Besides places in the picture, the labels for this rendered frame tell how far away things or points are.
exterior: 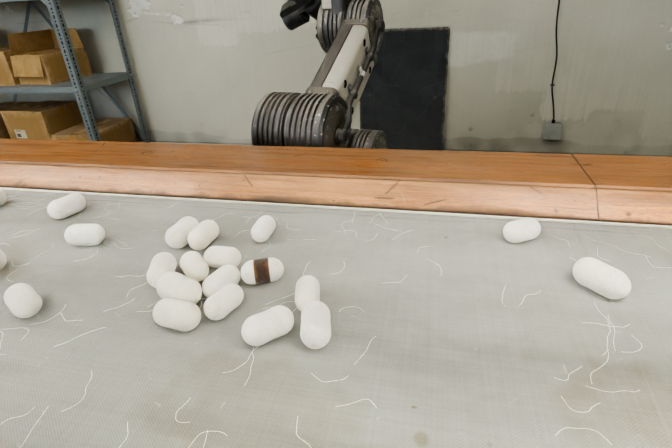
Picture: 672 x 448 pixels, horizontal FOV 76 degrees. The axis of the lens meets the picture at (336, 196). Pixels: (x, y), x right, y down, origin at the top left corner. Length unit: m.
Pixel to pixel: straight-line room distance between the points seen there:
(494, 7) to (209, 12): 1.45
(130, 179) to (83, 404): 0.31
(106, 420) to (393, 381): 0.16
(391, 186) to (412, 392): 0.23
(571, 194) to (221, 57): 2.29
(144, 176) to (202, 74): 2.14
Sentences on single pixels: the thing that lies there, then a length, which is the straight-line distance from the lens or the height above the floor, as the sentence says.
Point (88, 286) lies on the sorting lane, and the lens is 0.40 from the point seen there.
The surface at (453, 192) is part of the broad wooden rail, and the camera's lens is 0.44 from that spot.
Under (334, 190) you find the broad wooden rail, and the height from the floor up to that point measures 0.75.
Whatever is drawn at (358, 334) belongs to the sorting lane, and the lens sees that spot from 0.29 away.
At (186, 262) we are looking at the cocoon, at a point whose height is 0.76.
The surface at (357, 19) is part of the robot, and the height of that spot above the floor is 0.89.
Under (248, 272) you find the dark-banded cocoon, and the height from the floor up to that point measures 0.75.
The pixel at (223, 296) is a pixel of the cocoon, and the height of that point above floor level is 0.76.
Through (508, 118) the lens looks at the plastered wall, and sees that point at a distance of 2.40.
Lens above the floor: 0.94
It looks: 26 degrees down
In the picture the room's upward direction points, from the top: 3 degrees counter-clockwise
